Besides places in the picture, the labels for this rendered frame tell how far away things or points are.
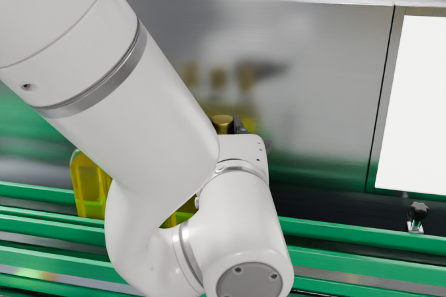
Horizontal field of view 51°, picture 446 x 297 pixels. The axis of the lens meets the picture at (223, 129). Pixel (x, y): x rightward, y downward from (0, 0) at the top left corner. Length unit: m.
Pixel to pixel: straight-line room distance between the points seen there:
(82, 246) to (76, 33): 0.63
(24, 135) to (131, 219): 0.72
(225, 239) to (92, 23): 0.24
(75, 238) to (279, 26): 0.49
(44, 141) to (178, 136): 0.75
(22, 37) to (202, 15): 0.55
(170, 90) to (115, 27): 0.06
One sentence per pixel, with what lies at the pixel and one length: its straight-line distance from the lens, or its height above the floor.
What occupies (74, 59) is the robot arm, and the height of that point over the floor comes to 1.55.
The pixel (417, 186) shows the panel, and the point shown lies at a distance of 0.90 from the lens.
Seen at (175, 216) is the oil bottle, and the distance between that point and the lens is 0.79.
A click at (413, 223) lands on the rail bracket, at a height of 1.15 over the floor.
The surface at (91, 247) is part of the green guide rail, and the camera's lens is 0.85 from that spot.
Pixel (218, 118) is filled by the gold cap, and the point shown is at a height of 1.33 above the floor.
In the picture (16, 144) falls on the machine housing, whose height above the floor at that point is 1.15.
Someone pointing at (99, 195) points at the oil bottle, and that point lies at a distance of 0.82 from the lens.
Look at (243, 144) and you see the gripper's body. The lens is 0.61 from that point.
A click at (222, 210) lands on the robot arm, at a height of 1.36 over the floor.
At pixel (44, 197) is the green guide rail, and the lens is 0.97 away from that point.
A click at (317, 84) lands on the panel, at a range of 0.79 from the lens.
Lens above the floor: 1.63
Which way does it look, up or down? 27 degrees down
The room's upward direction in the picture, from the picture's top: straight up
